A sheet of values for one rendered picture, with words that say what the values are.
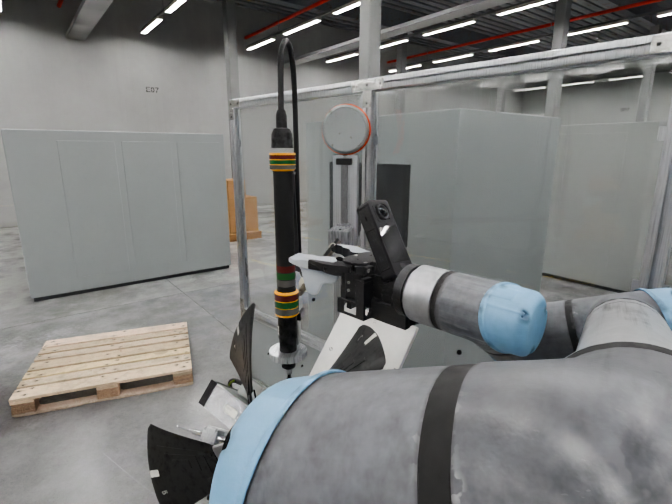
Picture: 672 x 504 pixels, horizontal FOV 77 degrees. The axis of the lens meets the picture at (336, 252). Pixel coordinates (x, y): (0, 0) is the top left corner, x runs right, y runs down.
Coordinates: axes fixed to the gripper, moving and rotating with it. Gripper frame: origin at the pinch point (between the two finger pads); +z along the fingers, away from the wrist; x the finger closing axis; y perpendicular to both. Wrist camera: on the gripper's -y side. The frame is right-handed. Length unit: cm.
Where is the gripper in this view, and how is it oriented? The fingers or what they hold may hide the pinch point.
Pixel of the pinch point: (315, 250)
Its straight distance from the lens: 68.8
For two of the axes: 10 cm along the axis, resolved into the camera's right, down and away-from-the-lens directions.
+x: 7.1, -1.8, 6.8
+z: -7.0, -1.7, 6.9
